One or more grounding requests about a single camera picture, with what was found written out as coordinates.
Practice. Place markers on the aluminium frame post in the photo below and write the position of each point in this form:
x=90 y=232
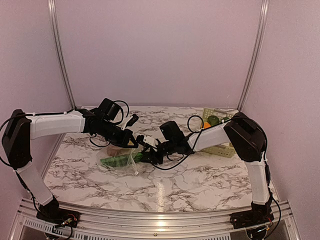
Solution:
x=59 y=51
x=261 y=28

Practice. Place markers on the yellow orange fake corn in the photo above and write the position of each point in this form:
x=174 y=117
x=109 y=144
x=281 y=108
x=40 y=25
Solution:
x=206 y=125

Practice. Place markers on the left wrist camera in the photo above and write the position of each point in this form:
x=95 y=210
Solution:
x=129 y=121

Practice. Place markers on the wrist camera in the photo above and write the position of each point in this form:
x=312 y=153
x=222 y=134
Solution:
x=147 y=140
x=129 y=121

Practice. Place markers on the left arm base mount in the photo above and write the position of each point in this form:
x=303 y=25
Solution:
x=63 y=218

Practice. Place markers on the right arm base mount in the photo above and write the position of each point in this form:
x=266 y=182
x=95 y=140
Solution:
x=249 y=218

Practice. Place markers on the pale green plastic basket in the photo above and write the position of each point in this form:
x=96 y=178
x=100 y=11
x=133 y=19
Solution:
x=225 y=149

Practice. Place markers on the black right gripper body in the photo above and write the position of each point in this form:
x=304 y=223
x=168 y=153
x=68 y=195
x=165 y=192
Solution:
x=169 y=145

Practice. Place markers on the right aluminium frame post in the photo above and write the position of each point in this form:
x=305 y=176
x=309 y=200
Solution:
x=261 y=28

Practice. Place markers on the green fake cucumber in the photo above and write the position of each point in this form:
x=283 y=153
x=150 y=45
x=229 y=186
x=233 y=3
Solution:
x=119 y=161

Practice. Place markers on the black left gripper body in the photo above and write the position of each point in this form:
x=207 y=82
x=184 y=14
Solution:
x=115 y=139

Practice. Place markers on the front aluminium rail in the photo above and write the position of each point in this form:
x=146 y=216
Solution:
x=107 y=224

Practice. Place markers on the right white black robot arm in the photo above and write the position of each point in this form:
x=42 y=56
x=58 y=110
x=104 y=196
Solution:
x=250 y=143

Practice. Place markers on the left aluminium frame post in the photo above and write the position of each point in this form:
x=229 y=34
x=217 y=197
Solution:
x=59 y=51

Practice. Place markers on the polka dot zip top bag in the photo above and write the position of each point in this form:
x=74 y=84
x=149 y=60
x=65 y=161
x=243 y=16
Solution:
x=133 y=169

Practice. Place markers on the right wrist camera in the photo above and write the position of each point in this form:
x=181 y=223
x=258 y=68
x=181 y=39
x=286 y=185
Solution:
x=147 y=140

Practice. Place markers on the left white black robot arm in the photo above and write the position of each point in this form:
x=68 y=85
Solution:
x=23 y=132

